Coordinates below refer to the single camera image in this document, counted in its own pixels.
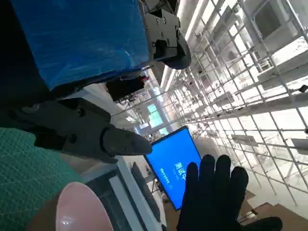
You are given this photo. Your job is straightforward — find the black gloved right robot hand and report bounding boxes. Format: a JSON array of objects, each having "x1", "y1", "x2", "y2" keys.
[{"x1": 177, "y1": 154, "x2": 283, "y2": 231}]

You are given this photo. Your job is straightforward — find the black box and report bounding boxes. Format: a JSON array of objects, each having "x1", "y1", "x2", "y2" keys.
[{"x1": 105, "y1": 76, "x2": 148, "y2": 102}]

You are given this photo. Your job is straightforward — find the monitor with blue screen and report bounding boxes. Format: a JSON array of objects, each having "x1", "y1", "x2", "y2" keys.
[{"x1": 143, "y1": 126, "x2": 203, "y2": 212}]

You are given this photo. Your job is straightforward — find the pink bowl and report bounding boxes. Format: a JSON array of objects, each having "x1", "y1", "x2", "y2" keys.
[{"x1": 25, "y1": 182, "x2": 114, "y2": 231}]

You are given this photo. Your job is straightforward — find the brown cardboard box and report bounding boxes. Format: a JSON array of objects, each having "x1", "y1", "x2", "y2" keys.
[{"x1": 238, "y1": 190, "x2": 308, "y2": 231}]

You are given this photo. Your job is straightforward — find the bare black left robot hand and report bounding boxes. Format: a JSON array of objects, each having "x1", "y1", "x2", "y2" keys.
[{"x1": 0, "y1": 0, "x2": 192, "y2": 165}]

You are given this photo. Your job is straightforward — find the green cutting mat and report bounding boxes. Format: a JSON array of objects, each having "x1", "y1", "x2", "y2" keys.
[{"x1": 0, "y1": 127, "x2": 85, "y2": 231}]

